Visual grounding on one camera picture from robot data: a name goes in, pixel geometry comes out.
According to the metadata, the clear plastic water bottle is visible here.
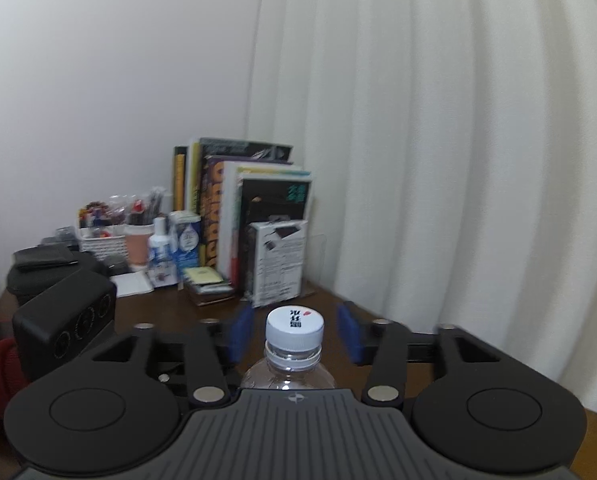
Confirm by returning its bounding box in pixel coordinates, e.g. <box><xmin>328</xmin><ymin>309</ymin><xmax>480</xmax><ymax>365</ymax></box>
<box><xmin>241</xmin><ymin>342</ymin><xmax>336</xmax><ymax>390</ymax></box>

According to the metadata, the white bottle cap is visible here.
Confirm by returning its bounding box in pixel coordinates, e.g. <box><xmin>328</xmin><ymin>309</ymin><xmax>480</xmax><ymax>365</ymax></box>
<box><xmin>266</xmin><ymin>306</ymin><xmax>324</xmax><ymax>353</ymax></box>

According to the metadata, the small white dropper bottle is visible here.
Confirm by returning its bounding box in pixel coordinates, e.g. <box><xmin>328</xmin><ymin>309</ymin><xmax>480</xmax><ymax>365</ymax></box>
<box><xmin>148</xmin><ymin>217</ymin><xmax>172</xmax><ymax>272</ymax></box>

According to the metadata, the black zip case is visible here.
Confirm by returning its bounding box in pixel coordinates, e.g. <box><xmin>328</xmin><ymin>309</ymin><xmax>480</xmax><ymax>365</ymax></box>
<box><xmin>7</xmin><ymin>252</ymin><xmax>105</xmax><ymax>306</ymax></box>

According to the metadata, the black wallet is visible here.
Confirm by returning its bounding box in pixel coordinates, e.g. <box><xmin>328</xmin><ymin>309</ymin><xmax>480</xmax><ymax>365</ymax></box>
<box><xmin>13</xmin><ymin>245</ymin><xmax>77</xmax><ymax>272</ymax></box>

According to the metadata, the white notepad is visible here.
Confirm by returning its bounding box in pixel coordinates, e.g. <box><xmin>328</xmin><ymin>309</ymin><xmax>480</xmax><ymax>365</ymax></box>
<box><xmin>111</xmin><ymin>271</ymin><xmax>154</xmax><ymax>298</ymax></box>

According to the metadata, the stack of tins with notes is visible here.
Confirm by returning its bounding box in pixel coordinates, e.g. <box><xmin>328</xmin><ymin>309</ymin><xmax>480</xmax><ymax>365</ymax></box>
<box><xmin>182</xmin><ymin>266</ymin><xmax>234</xmax><ymax>307</ymax></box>

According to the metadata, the white plastic basket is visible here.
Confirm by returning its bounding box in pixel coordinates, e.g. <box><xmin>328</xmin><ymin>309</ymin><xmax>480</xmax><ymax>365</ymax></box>
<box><xmin>77</xmin><ymin>226</ymin><xmax>128</xmax><ymax>261</ymax></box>

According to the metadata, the small clear cube box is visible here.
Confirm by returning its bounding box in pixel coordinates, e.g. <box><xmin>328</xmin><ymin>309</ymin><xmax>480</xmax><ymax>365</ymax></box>
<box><xmin>146</xmin><ymin>261</ymin><xmax>178</xmax><ymax>288</ymax></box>

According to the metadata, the clear acrylic bookend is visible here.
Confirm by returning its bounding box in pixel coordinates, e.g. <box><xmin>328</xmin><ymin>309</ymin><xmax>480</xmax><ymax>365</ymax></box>
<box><xmin>300</xmin><ymin>234</ymin><xmax>327</xmax><ymax>297</ymax></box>

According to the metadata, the pink paper cup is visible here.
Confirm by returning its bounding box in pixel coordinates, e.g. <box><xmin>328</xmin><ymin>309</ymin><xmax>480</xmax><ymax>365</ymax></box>
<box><xmin>124</xmin><ymin>224</ymin><xmax>154</xmax><ymax>271</ymax></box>

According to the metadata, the white black product box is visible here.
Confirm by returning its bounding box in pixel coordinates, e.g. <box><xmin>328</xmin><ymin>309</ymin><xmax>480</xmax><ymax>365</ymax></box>
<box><xmin>245</xmin><ymin>220</ymin><xmax>307</xmax><ymax>308</ymax></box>

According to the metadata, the blue white carton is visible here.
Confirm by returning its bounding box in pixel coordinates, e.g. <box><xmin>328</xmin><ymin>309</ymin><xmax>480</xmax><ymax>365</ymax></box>
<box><xmin>169</xmin><ymin>210</ymin><xmax>201</xmax><ymax>283</ymax></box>

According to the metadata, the row of upright books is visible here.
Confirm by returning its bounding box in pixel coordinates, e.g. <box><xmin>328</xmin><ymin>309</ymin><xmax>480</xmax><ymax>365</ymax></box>
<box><xmin>172</xmin><ymin>138</ymin><xmax>312</xmax><ymax>288</ymax></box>

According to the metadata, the white curtain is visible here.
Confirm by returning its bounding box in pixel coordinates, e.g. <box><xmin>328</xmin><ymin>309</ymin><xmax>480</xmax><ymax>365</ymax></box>
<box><xmin>246</xmin><ymin>0</ymin><xmax>597</xmax><ymax>411</ymax></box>

